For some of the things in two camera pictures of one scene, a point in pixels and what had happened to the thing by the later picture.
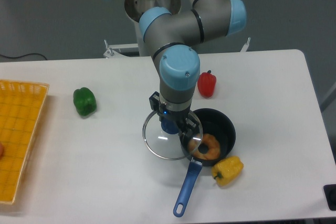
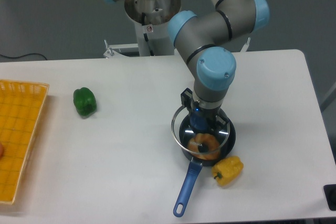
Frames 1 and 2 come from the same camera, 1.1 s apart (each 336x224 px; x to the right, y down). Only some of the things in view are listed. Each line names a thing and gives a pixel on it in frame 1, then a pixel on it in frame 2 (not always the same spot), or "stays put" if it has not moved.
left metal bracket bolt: (109, 52) stays put
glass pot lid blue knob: (170, 146) → (197, 141)
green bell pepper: (84, 101) stays put
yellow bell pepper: (227, 170) stays put
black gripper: (181, 117) → (216, 121)
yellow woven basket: (21, 104) stays put
